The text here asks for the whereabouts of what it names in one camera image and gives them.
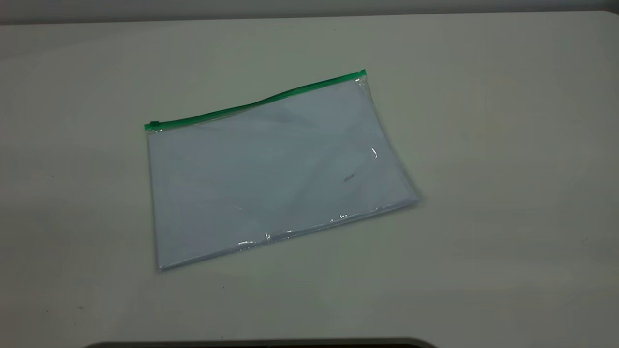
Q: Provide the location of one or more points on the clear zipper bag green strip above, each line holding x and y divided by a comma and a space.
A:
261, 104

